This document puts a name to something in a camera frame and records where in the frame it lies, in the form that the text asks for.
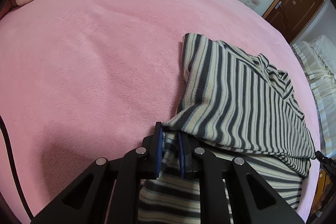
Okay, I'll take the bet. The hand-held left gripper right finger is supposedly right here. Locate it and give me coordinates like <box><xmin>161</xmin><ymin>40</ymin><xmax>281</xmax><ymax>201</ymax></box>
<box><xmin>178</xmin><ymin>132</ymin><xmax>300</xmax><ymax>224</ymax></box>

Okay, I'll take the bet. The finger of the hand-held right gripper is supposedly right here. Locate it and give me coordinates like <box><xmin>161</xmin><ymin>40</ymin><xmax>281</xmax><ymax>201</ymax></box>
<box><xmin>314</xmin><ymin>151</ymin><xmax>336</xmax><ymax>176</ymax></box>

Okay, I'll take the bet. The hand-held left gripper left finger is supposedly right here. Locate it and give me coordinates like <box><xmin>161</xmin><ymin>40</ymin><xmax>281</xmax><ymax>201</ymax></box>
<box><xmin>31</xmin><ymin>122</ymin><xmax>164</xmax><ymax>224</ymax></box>

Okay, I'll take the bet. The striped long-sleeve shirt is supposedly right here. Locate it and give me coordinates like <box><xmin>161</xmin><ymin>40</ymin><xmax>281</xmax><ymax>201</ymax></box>
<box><xmin>138</xmin><ymin>33</ymin><xmax>317</xmax><ymax>224</ymax></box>

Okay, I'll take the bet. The wooden dresser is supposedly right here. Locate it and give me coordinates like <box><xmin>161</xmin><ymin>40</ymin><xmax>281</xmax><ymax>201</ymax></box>
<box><xmin>312</xmin><ymin>169</ymin><xmax>332</xmax><ymax>216</ymax></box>

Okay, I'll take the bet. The lace covered piano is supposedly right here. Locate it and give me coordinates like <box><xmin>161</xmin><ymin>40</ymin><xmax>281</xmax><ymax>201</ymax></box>
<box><xmin>291</xmin><ymin>35</ymin><xmax>336</xmax><ymax>156</ymax></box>

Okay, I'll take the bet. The pink bed blanket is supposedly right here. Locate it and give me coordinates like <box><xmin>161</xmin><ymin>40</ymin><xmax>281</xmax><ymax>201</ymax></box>
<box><xmin>0</xmin><ymin>0</ymin><xmax>322</xmax><ymax>224</ymax></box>

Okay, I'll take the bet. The brown wooden door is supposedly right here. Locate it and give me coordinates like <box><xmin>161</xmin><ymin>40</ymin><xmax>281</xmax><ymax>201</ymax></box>
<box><xmin>262</xmin><ymin>0</ymin><xmax>324</xmax><ymax>42</ymax></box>

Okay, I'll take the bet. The black cable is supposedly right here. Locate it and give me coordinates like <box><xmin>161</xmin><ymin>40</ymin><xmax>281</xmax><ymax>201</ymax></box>
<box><xmin>0</xmin><ymin>116</ymin><xmax>34</xmax><ymax>222</ymax></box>

